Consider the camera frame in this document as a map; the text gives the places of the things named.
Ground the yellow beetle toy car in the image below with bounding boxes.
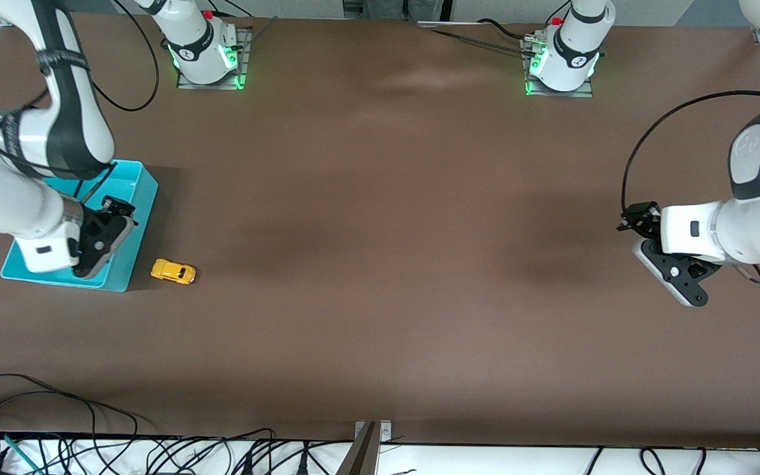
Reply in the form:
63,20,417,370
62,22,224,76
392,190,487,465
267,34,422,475
150,258,198,286

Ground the teal plastic storage bin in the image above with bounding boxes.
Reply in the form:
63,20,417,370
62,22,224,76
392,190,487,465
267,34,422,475
0,160,160,294

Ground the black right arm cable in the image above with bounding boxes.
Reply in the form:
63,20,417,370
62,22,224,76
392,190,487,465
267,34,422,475
87,0,161,112

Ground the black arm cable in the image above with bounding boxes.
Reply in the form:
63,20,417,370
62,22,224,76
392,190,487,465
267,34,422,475
87,0,161,112
620,90,760,213

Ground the long black looping cable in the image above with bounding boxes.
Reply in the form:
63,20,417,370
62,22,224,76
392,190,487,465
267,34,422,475
0,373,141,475

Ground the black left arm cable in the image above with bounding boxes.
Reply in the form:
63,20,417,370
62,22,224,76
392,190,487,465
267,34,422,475
620,90,760,213

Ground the teal thin cable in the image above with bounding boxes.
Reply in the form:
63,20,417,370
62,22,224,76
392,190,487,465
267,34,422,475
3,433,42,475

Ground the black base power cable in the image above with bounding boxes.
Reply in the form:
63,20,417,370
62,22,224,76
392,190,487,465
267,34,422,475
476,17,543,42

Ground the thin dark base cable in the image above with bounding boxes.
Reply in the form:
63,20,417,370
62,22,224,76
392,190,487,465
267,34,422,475
429,27,534,57

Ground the black arched cable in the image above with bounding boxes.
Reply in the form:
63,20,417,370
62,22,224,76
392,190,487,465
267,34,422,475
144,428,276,475

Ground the silver metal bracket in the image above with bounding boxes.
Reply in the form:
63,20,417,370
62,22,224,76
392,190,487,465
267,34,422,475
354,420,393,443

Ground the dark metal post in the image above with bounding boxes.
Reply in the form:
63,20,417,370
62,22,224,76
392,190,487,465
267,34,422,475
335,422,381,475

